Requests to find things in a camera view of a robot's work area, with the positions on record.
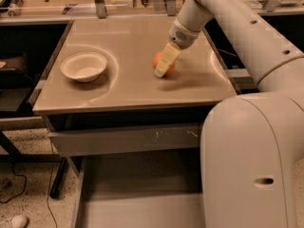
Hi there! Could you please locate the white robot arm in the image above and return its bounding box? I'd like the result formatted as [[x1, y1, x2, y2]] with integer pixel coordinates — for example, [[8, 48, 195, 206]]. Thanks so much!
[[169, 0, 304, 228]]

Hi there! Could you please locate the open grey middle drawer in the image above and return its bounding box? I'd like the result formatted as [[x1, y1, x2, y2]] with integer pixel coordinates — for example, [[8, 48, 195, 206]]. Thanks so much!
[[70, 148, 205, 228]]

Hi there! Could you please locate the grey top drawer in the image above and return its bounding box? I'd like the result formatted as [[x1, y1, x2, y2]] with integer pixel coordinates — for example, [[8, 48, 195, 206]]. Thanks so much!
[[48, 123, 201, 157]]

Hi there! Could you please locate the orange fruit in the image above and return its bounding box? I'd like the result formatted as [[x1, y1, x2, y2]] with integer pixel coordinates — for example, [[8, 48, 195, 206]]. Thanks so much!
[[152, 51, 176, 77]]

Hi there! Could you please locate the white sneaker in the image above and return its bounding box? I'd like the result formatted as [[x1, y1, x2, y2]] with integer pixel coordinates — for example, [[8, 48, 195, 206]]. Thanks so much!
[[0, 215, 29, 228]]

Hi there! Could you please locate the white paper bowl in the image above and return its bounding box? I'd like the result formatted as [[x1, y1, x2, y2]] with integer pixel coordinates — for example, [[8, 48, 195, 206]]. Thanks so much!
[[61, 52, 107, 83]]

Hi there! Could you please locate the black table leg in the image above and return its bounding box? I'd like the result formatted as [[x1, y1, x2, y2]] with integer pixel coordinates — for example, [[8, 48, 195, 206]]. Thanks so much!
[[49, 158, 68, 199]]

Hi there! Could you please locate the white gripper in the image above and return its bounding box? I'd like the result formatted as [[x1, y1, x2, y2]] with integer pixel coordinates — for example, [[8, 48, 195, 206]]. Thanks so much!
[[154, 19, 200, 78]]

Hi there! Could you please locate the grey drawer cabinet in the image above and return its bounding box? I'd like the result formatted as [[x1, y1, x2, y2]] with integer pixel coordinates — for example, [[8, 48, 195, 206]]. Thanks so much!
[[28, 15, 243, 228]]

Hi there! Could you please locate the black floor cable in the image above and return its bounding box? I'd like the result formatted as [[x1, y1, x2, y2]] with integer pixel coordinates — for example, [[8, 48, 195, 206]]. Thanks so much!
[[0, 142, 58, 228]]

